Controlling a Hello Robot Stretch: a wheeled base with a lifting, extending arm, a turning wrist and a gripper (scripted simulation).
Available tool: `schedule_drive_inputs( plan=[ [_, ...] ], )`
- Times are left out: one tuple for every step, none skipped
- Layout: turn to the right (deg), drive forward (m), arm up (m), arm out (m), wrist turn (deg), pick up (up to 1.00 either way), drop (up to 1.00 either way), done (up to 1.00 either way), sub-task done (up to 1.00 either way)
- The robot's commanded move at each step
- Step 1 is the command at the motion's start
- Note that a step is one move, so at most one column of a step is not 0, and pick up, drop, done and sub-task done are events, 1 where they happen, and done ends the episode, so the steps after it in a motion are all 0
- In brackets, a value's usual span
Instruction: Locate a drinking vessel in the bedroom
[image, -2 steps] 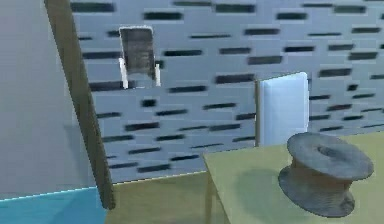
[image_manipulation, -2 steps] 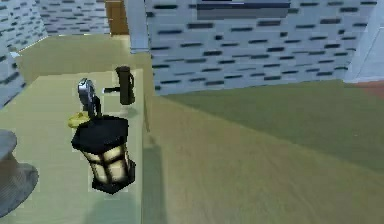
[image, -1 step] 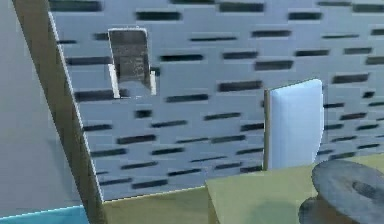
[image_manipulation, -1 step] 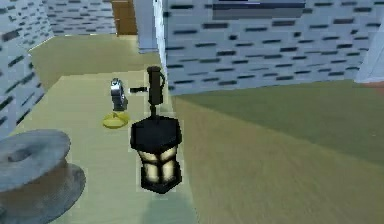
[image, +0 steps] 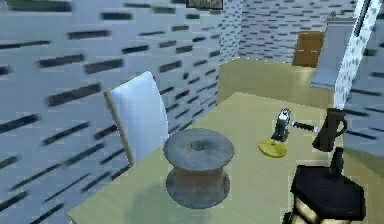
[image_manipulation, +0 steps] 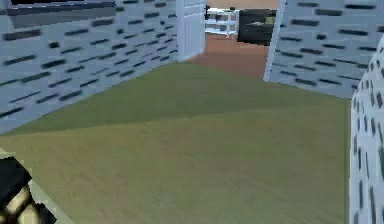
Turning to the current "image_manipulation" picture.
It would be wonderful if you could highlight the white room door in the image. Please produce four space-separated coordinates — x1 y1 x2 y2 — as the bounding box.
175 0 207 63

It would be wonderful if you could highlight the white shelf unit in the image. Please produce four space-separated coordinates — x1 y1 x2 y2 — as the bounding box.
205 7 240 38

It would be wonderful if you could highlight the black sofa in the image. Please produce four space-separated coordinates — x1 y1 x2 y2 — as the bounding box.
236 8 278 47

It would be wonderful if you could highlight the black and cream patterned object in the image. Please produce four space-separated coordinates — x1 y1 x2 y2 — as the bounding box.
0 148 76 224

